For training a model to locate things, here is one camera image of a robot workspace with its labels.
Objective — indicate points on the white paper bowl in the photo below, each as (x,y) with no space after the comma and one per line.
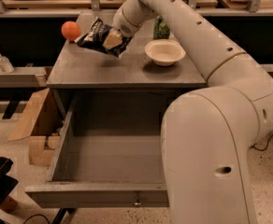
(164,52)

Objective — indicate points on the grey cabinet counter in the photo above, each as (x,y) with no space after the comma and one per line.
(79,68)

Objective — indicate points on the green soda can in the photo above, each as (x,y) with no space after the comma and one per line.
(160,30)

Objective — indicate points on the open grey top drawer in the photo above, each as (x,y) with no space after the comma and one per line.
(109,152)

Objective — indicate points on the grey left shelf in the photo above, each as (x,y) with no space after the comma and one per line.
(24,77)

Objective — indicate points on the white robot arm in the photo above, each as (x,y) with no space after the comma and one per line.
(206,134)

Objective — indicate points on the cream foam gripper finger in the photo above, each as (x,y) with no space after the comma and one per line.
(113,39)

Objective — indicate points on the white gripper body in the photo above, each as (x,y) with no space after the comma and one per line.
(122,24)

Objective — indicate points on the clear sanitizer bottle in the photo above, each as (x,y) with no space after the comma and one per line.
(5,65)

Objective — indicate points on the brown cardboard box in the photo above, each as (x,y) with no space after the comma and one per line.
(39,122)

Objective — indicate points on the orange fruit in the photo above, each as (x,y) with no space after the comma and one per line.
(70,30)

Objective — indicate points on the blue potato chip bag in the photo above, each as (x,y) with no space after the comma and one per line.
(95,38)

